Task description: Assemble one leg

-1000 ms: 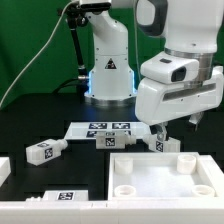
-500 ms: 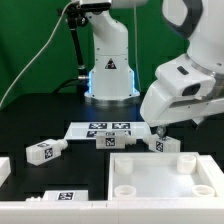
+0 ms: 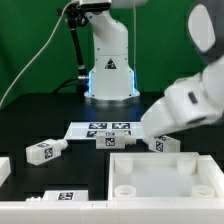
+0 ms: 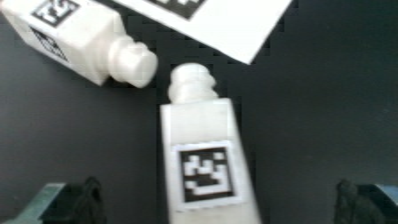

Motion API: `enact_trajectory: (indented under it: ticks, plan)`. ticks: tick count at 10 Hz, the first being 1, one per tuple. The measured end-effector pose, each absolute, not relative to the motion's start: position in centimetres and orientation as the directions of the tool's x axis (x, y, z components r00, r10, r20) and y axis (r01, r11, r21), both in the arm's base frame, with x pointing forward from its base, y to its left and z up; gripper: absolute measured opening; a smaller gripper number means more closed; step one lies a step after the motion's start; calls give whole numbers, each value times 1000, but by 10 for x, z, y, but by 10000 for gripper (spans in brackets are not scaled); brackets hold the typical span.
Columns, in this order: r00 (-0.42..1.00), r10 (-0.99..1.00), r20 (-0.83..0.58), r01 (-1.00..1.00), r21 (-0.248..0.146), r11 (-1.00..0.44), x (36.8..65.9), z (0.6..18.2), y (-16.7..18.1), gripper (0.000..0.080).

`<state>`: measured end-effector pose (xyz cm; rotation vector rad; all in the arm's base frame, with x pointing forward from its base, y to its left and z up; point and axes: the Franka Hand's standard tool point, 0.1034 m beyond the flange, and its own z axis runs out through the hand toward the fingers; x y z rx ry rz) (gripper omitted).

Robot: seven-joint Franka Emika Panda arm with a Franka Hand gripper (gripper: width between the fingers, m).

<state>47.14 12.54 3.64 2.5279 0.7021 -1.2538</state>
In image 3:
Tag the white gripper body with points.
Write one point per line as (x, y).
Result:
(158, 120)

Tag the white square tabletop tray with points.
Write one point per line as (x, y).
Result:
(164, 175)

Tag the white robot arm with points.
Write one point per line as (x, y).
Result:
(190, 101)

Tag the white marker base sheet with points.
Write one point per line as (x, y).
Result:
(88, 130)

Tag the white left fence block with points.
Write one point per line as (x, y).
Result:
(5, 169)

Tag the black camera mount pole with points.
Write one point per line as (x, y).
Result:
(75, 17)

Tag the white front fence wall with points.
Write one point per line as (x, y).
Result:
(153, 211)

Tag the black camera on mount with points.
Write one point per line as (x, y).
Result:
(95, 5)

